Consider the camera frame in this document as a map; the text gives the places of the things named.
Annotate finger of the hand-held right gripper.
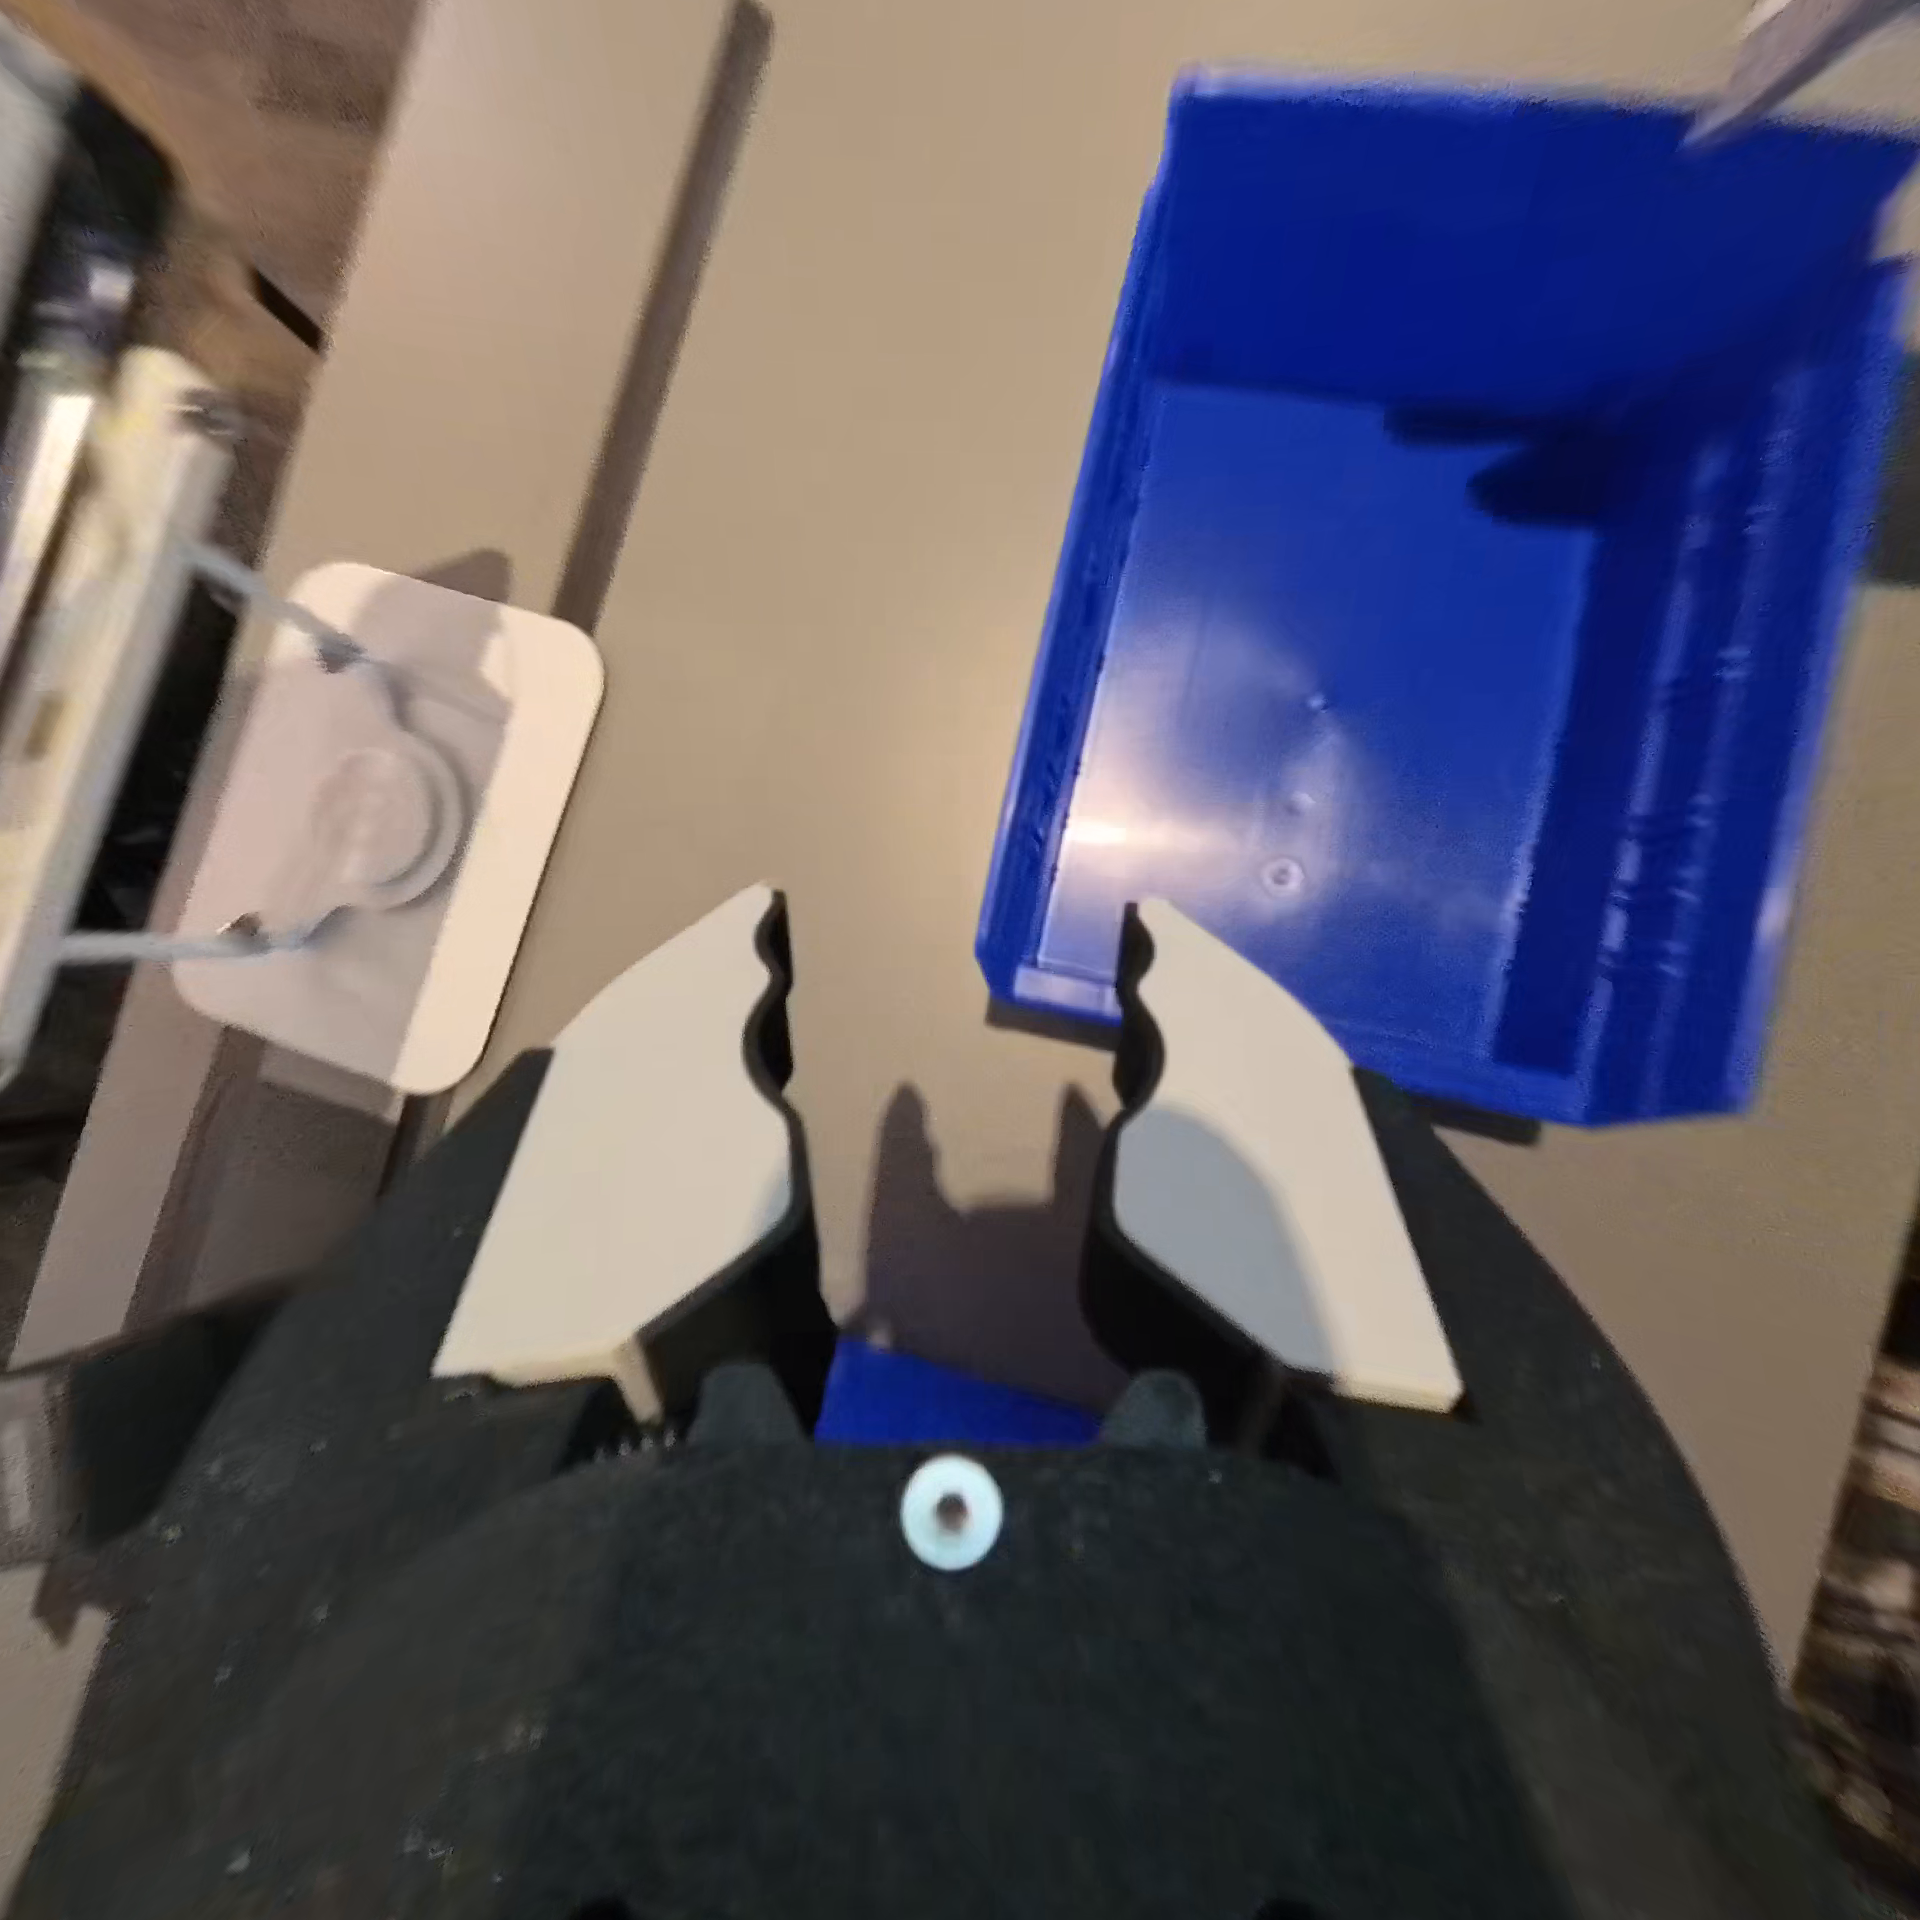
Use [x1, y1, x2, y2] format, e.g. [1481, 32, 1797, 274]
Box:
[1687, 0, 1920, 153]

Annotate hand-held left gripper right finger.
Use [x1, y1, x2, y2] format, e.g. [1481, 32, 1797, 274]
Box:
[1094, 898, 1466, 1416]

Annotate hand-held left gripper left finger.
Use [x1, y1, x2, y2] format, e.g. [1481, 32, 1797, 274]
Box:
[429, 882, 820, 1385]

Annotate blue plastic bin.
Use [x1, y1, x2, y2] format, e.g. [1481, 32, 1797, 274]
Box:
[818, 1331, 1104, 1451]
[973, 62, 1920, 1130]

